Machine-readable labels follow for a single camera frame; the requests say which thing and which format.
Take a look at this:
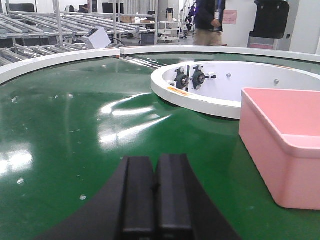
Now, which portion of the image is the white label printer box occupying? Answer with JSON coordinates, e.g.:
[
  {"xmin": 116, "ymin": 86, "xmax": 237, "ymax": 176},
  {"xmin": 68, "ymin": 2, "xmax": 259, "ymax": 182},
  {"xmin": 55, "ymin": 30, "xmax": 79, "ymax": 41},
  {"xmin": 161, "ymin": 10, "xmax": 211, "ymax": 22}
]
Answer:
[{"xmin": 81, "ymin": 26, "xmax": 111, "ymax": 49}]

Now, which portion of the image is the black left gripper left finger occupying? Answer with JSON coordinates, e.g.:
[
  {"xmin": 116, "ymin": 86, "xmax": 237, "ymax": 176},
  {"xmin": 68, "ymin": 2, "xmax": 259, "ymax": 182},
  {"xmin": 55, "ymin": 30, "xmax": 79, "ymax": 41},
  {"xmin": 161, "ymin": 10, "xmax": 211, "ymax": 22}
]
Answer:
[{"xmin": 37, "ymin": 156, "xmax": 156, "ymax": 240}]

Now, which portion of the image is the person in dark jacket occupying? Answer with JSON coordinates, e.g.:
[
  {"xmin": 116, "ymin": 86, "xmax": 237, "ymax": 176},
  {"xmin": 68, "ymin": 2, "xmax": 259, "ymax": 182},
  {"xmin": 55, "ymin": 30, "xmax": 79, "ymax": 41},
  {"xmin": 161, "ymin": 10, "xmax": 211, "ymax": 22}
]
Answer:
[{"xmin": 193, "ymin": 0, "xmax": 226, "ymax": 46}]

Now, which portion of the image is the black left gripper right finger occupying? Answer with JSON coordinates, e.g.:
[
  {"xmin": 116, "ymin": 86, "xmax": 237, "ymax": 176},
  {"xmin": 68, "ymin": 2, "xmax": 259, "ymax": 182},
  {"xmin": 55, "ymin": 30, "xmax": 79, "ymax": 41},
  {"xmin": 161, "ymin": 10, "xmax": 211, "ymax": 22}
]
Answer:
[{"xmin": 155, "ymin": 154, "xmax": 241, "ymax": 240}]

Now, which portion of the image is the pink plastic bin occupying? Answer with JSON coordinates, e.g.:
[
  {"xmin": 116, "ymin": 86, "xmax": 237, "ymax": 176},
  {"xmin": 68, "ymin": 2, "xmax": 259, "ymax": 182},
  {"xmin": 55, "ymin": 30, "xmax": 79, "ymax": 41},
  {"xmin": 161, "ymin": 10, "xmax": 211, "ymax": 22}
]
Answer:
[{"xmin": 239, "ymin": 87, "xmax": 320, "ymax": 210}]

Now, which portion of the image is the white inner conveyor ring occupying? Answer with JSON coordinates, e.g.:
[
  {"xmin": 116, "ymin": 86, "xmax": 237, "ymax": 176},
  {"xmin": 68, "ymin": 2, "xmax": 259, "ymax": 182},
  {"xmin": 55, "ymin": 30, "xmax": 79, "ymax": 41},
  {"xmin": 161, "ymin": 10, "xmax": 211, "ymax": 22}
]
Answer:
[{"xmin": 150, "ymin": 60, "xmax": 320, "ymax": 120}]

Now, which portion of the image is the white outer conveyor rail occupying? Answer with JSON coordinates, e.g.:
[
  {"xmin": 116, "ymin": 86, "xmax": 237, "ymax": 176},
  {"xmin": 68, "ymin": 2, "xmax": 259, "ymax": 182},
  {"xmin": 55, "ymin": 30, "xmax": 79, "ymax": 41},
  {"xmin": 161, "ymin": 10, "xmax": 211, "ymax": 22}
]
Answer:
[{"xmin": 0, "ymin": 45, "xmax": 320, "ymax": 84}]

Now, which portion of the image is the white wire cart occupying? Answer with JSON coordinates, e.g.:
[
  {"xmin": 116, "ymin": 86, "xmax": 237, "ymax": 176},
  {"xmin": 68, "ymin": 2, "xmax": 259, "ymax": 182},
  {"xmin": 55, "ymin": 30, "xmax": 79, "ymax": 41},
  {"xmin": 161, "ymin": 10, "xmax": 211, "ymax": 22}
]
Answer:
[{"xmin": 157, "ymin": 21, "xmax": 181, "ymax": 43}]

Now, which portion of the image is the metal roller rack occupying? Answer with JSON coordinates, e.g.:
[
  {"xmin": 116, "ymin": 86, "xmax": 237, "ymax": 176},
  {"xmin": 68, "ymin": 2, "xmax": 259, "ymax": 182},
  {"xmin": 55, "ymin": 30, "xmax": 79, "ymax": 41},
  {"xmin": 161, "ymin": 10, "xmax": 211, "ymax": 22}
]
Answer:
[{"xmin": 0, "ymin": 10, "xmax": 156, "ymax": 66}]

